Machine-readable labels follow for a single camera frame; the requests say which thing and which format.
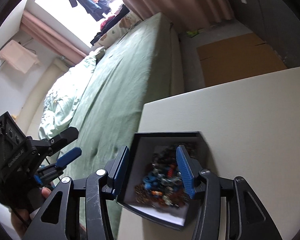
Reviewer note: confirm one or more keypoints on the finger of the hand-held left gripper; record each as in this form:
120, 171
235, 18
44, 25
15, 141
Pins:
60, 137
68, 156

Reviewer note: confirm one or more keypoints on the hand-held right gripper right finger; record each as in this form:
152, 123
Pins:
186, 172

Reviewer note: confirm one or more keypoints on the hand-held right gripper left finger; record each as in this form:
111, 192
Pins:
121, 170

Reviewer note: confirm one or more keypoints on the black jewelry box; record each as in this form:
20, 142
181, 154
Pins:
142, 160

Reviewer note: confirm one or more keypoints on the person's left hand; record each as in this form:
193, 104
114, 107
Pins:
17, 197

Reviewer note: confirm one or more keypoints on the light green quilt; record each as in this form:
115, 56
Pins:
62, 105

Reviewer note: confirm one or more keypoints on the cream pipe cover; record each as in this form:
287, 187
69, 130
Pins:
45, 90

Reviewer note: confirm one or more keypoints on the bed with green sheet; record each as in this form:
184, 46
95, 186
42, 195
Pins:
125, 80

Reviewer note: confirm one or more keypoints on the air conditioner with pink cover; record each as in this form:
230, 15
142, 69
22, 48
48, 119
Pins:
15, 57

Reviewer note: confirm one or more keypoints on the narrow pink curtain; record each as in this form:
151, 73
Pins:
52, 35

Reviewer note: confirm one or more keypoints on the pile of dark red clothes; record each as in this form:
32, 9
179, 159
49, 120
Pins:
107, 25

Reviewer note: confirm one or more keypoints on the brown cardboard sheet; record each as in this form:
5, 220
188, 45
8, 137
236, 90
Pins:
235, 60

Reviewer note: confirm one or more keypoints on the cream printed bedding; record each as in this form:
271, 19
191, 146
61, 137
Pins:
120, 28

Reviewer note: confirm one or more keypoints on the small green object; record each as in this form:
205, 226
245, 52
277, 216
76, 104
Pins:
193, 33

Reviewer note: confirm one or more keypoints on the wide pink curtain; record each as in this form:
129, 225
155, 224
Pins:
170, 0

